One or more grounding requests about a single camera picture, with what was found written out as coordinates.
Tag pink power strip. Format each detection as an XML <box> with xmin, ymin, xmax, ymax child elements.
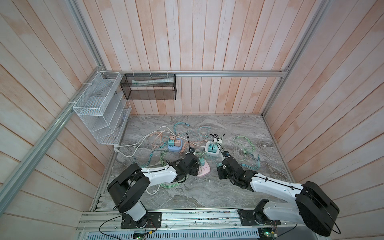
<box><xmin>197</xmin><ymin>162</ymin><xmax>211</xmax><ymax>178</ymax></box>

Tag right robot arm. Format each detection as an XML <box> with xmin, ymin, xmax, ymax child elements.
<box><xmin>218</xmin><ymin>155</ymin><xmax>340</xmax><ymax>237</ymax></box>

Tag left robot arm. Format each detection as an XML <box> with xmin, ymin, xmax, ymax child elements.
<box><xmin>107</xmin><ymin>153</ymin><xmax>200</xmax><ymax>223</ymax></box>

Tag blue power strip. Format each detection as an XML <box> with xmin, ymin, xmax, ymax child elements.
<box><xmin>168</xmin><ymin>136</ymin><xmax>183</xmax><ymax>152</ymax></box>

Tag white power strip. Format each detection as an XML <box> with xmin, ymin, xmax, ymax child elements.
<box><xmin>205</xmin><ymin>139</ymin><xmax>223</xmax><ymax>157</ymax></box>

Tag teal chargers on white strip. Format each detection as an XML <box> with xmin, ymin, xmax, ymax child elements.
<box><xmin>208</xmin><ymin>143</ymin><xmax>218</xmax><ymax>153</ymax></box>

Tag black mesh basket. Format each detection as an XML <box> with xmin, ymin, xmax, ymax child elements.
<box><xmin>120</xmin><ymin>73</ymin><xmax>177</xmax><ymax>101</ymax></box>

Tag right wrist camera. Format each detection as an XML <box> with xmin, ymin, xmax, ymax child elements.
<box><xmin>222</xmin><ymin>151</ymin><xmax>231</xmax><ymax>159</ymax></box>

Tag light green cable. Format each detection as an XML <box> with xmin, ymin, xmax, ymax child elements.
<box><xmin>158</xmin><ymin>149</ymin><xmax>187</xmax><ymax>190</ymax></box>

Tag green cable bundle right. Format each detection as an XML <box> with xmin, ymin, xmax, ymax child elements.
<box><xmin>233</xmin><ymin>135</ymin><xmax>261</xmax><ymax>171</ymax></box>

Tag orange pink cable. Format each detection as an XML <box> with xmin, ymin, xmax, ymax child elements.
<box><xmin>148</xmin><ymin>131</ymin><xmax>208</xmax><ymax>149</ymax></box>

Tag teal cable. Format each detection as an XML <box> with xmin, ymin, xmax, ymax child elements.
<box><xmin>172</xmin><ymin>122</ymin><xmax>191</xmax><ymax>137</ymax></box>

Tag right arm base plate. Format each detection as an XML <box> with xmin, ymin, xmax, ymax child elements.
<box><xmin>237</xmin><ymin>209</ymin><xmax>281</xmax><ymax>226</ymax></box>

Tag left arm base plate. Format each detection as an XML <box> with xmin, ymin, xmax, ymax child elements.
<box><xmin>121</xmin><ymin>212</ymin><xmax>162</xmax><ymax>229</ymax></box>

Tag white power cord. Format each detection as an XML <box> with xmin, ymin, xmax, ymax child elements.
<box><xmin>113</xmin><ymin>125</ymin><xmax>172</xmax><ymax>158</ymax></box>

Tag aluminium frame rail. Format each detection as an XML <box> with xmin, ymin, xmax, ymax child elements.
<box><xmin>118</xmin><ymin>70</ymin><xmax>288</xmax><ymax>77</ymax></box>

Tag white wire mesh shelf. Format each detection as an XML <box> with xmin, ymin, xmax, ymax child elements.
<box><xmin>73</xmin><ymin>72</ymin><xmax>132</xmax><ymax>145</ymax></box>

